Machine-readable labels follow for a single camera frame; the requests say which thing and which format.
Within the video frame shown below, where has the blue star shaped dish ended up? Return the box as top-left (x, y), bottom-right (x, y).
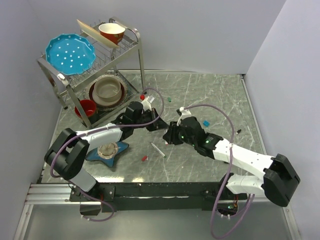
top-left (85, 141), bottom-right (130, 168)

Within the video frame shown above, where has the red cup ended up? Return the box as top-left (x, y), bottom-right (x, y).
top-left (79, 99), bottom-right (98, 121)

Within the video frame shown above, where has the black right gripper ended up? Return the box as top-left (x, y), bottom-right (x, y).
top-left (162, 121), bottom-right (197, 147)

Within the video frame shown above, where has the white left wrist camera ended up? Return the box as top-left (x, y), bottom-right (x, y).
top-left (140, 94), bottom-right (155, 111)

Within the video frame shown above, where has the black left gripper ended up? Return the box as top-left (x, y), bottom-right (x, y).
top-left (132, 107), bottom-right (169, 132)

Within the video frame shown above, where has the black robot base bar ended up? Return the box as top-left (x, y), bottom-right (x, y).
top-left (69, 181), bottom-right (248, 216)

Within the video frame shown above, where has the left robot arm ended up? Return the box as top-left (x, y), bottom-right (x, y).
top-left (44, 101), bottom-right (169, 201)

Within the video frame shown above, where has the beige rectangular plate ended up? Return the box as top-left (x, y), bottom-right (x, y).
top-left (76, 19), bottom-right (120, 49)

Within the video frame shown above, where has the red and white bowl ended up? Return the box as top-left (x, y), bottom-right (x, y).
top-left (98, 23), bottom-right (126, 45)

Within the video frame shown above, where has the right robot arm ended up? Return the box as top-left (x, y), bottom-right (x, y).
top-left (163, 116), bottom-right (301, 207)

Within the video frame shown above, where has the aluminium rail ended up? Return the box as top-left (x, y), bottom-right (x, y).
top-left (24, 183), bottom-right (72, 205)

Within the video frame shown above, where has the white marker with green tip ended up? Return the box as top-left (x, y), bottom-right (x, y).
top-left (151, 142), bottom-right (167, 158)

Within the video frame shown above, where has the blue pen cap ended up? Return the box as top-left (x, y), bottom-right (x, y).
top-left (203, 120), bottom-right (210, 127)

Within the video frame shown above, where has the small glass bowl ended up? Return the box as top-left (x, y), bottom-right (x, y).
top-left (97, 142), bottom-right (119, 159)

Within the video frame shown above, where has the blue polka dot plate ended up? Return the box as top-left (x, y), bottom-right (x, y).
top-left (45, 33), bottom-right (96, 76)

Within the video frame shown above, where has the beige bowl on rack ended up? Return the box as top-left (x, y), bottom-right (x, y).
top-left (94, 76), bottom-right (122, 102)

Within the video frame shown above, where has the metal dish rack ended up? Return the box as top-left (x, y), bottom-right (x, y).
top-left (37, 17), bottom-right (147, 129)

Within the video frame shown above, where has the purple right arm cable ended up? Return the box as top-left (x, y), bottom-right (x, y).
top-left (186, 104), bottom-right (256, 239)

